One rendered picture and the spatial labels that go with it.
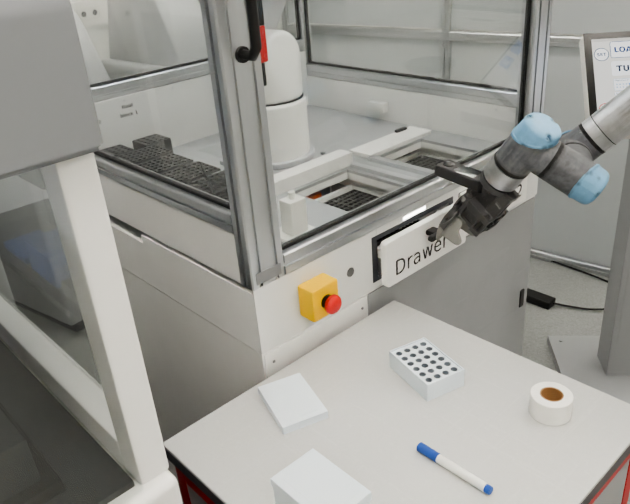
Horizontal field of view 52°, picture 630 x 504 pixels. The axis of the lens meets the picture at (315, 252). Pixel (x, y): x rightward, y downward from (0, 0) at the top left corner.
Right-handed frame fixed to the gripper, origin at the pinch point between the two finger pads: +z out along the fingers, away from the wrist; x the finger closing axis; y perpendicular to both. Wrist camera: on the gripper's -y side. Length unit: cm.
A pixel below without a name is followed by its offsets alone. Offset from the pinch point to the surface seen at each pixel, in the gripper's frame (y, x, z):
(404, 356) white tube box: 17.3, -28.7, 2.7
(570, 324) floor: 36, 114, 87
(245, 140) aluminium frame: -25, -44, -21
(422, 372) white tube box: 21.9, -30.2, -0.4
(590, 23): -49, 158, 12
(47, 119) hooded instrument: -14, -85, -50
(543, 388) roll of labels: 37.0, -20.7, -11.7
